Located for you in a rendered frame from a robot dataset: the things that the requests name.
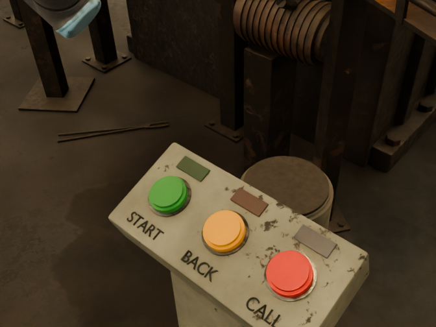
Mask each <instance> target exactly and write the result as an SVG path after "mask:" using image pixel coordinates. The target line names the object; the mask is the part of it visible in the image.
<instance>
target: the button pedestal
mask: <svg viewBox="0 0 436 327"><path fill-rule="evenodd" d="M184 156H187V157H188V158H191V159H192V160H194V161H196V162H197V163H199V164H201V165H203V166H204V167H206V168H207V169H209V170H210V172H209V173H208V174H207V175H206V177H205V178H204V179H203V181H202V182H199V181H198V180H196V179H195V178H193V177H192V176H190V175H188V174H187V173H185V172H183V171H181V170H180V169H178V168H177V167H176V166H177V164H178V163H179V162H180V161H181V159H183V157H184ZM165 176H177V177H179V178H180V179H182V180H183V181H184V183H185V185H186V186H187V189H188V197H187V200H186V202H185V203H184V205H183V206H182V207H181V208H180V209H178V210H177V211H175V212H172V213H160V212H157V211H156V210H155V209H154V208H153V207H152V205H151V204H150V202H149V191H150V189H151V187H152V186H153V184H154V183H155V182H156V181H158V180H159V179H161V178H163V177H165ZM239 188H242V189H244V190H245V191H247V192H249V193H250V194H252V195H254V196H255V197H257V198H259V199H261V200H262V201H264V202H266V203H267V204H269V205H268V207H267V208H266V209H265V210H264V212H263V213H262V214H261V215H260V217H257V216H256V215H254V214H253V213H250V212H249V211H248V210H246V209H244V208H242V207H241V206H239V205H238V204H236V203H234V202H232V201H231V200H230V199H231V198H232V196H233V195H234V193H235V192H236V191H237V190H238V189H239ZM223 210H229V211H232V212H235V213H237V214H238V215H239V216H240V217H241V218H242V220H243V222H244V224H245V230H246V232H245V237H244V239H243V241H242V242H241V244H240V245H239V246H238V247H236V248H235V249H234V250H231V251H228V252H217V251H215V250H213V249H211V248H210V247H209V246H208V244H207V243H206V242H205V240H204V237H203V227H204V224H205V222H206V221H207V219H208V218H209V217H210V216H211V215H213V214H214V213H216V212H219V211H223ZM108 218H109V220H110V221H111V222H112V223H113V224H114V225H115V226H116V228H117V229H118V230H119V231H120V232H121V233H122V234H123V235H124V236H125V237H127V238H128V239H129V240H131V241H132V242H133V243H135V244H136V245H137V246H138V247H139V248H141V249H142V250H144V251H145V252H146V253H147V254H149V255H150V256H152V257H153V258H154V259H156V260H157V261H158V262H160V263H161V264H162V265H163V266H165V267H166V268H168V269H169V270H170V271H171V279H172V284H173V292H174V296H175V304H176V312H177V317H178V325H179V327H334V326H335V325H336V324H337V322H338V320H339V319H340V318H341V316H342V314H343V313H344V312H345V310H346V308H347V307H348V305H349V304H350V303H351V301H352V299H353V298H354V296H355V295H356V293H357V292H358V290H359V288H360V287H361V286H362V284H363V282H364V281H365V280H366V278H367V276H368V275H369V255H368V254H367V252H365V251H364V250H362V249H360V248H359V247H357V246H355V245H353V244H351V243H350V242H348V241H347V240H345V239H343V238H341V237H339V236H338V235H336V234H334V233H333V232H331V231H329V230H327V229H325V228H324V227H322V226H321V225H319V224H317V223H315V222H313V221H312V220H310V219H308V218H307V217H304V216H303V215H301V214H299V213H298V212H296V211H294V210H292V209H291V208H289V207H287V206H285V205H284V204H282V203H280V202H278V201H277V200H275V199H273V198H271V197H270V196H268V195H266V194H264V193H262V192H261V191H259V190H258V189H256V188H254V187H252V186H250V185H249V184H247V183H245V182H244V181H242V180H240V179H238V178H236V177H235V176H233V175H231V174H230V173H227V172H226V171H224V170H222V169H221V168H219V167H217V166H216V165H213V164H212V163H210V162H209V161H207V160H205V159H204V158H201V157H200V156H198V155H196V154H195V153H193V152H191V151H189V150H187V149H186V148H184V147H183V146H181V145H179V144H177V143H172V144H171V145H170V146H169V148H168V149H167V150H166V151H165V152H164V153H163V154H162V155H161V156H160V158H159V159H158V160H157V161H156V162H155V164H154V165H153V166H152V167H151V168H150V169H149V170H148V171H147V172H146V174H145V175H144V176H143V177H142V178H141V180H140V181H139V182H138V183H137V184H136V185H135V186H134V187H133V188H132V190H131V191H130V192H129V193H128V195H127V196H126V197H125V198H124V199H123V200H122V201H121V202H120V203H119V204H118V206H117V207H116V208H115V209H114V210H113V212H112V213H111V214H110V215H109V217H108ZM303 224H304V225H305V226H307V227H309V228H310V229H312V230H314V231H316V232H317V233H319V234H320V235H322V236H324V237H326V238H328V239H329V240H331V241H333V242H334V243H336V244H337V246H336V247H335V248H334V250H333V251H332V253H331V254H330V255H329V257H328V258H325V257H323V256H321V255H320V254H318V253H317V252H315V251H314V250H311V249H310V248H308V247H307V246H305V245H303V244H302V243H300V242H299V241H297V240H296V239H293V237H294V236H295V234H296V233H297V232H298V230H299V229H300V227H301V226H302V225H303ZM287 250H293V251H297V252H299V253H301V254H303V255H305V257H307V259H308V260H309V261H310V263H311V266H312V269H313V281H312V284H311V286H310V287H309V289H308V290H307V291H306V292H305V293H303V294H302V295H300V296H297V297H291V298H289V297H283V296H280V295H279V294H277V293H275V292H274V291H273V290H272V288H271V287H270V285H269V283H268V281H267V276H266V271H267V266H268V264H269V262H270V260H271V259H272V258H273V257H274V256H275V255H277V254H278V253H281V252H283V251H287Z"/></svg>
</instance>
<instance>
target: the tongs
mask: <svg viewBox="0 0 436 327"><path fill-rule="evenodd" d="M164 123H169V122H168V121H160V122H156V123H150V124H144V125H141V126H134V127H122V128H110V129H103V130H90V131H82V132H69V133H61V134H58V135H59V136H65V135H72V134H86V133H93V132H103V133H98V134H91V135H87V136H80V137H75V138H68V139H61V140H57V141H58V143H59V142H63V141H70V140H74V139H82V138H89V137H93V136H100V135H105V134H113V133H117V132H125V131H129V130H137V129H142V128H144V129H149V128H161V127H168V126H169V124H166V125H158V124H164ZM151 125H158V126H151ZM113 130H114V131H113ZM106 131H111V132H106Z"/></svg>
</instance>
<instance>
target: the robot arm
mask: <svg viewBox="0 0 436 327"><path fill-rule="evenodd" d="M24 2H26V4H28V5H29V6H30V7H31V8H32V9H33V10H35V11H36V12H37V13H38V14H39V15H40V16H41V17H42V18H43V19H44V20H46V22H48V23H49V24H50V25H51V26H52V27H53V28H54V29H56V30H55V31H56V32H58V33H60V34H61V35H62V36H63V37H65V38H72V37H74V36H76V35H78V34H79V33H80V32H82V31H83V30H84V29H85V28H86V27H87V26H88V25H89V24H90V23H91V21H92V20H93V19H94V17H95V16H96V15H97V13H98V12H99V10H100V8H101V1H100V0H24Z"/></svg>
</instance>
